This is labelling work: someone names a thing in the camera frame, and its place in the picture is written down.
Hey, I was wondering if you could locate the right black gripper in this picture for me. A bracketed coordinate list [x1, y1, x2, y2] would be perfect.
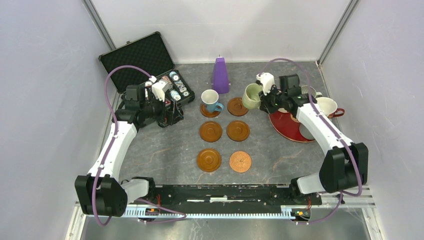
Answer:
[258, 85, 287, 114]

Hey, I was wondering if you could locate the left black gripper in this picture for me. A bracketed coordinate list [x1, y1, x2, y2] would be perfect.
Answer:
[140, 91, 183, 126]

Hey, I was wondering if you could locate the red round tray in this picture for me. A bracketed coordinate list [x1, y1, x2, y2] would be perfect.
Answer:
[268, 111, 315, 143]

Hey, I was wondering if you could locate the brown wooden coaster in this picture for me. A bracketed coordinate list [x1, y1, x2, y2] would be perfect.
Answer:
[199, 121, 223, 143]
[226, 120, 250, 142]
[200, 103, 221, 118]
[227, 97, 249, 117]

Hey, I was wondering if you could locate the light green mug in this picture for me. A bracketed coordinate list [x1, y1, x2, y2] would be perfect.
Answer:
[242, 83, 262, 110]

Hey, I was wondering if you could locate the blue white mug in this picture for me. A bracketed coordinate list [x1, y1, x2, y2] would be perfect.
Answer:
[201, 89, 224, 113]

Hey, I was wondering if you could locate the orange-brown wooden coaster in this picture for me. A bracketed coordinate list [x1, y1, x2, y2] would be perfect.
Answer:
[196, 148, 222, 173]

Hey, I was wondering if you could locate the black poker chip case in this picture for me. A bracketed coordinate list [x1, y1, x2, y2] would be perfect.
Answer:
[98, 31, 195, 128]

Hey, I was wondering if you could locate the woven rattan coaster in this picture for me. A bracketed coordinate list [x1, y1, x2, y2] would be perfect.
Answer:
[229, 151, 252, 173]

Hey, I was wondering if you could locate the grey-green mug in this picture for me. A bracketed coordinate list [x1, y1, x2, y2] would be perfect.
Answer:
[299, 124, 315, 141]

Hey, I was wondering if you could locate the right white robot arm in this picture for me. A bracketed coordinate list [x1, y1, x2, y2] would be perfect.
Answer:
[256, 72, 369, 204]

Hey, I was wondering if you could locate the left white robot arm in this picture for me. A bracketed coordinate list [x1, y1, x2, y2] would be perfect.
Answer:
[74, 81, 184, 217]

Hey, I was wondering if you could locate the grey striped mug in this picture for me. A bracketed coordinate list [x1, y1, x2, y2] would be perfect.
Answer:
[301, 85, 323, 99]

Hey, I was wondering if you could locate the purple metronome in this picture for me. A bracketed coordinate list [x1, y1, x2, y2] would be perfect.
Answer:
[211, 56, 230, 94]

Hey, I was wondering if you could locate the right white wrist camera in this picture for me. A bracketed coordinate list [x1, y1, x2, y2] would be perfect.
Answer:
[256, 72, 275, 96]

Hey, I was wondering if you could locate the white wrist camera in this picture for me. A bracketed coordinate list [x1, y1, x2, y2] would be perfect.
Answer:
[256, 72, 275, 96]
[149, 75, 169, 102]

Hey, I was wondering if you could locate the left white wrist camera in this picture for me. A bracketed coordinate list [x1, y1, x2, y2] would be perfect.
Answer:
[149, 75, 169, 102]

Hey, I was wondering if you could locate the white red-handled mug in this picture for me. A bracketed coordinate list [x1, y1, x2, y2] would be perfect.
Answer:
[316, 97, 345, 118]

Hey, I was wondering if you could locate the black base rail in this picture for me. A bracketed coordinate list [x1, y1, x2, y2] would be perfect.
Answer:
[144, 184, 323, 215]

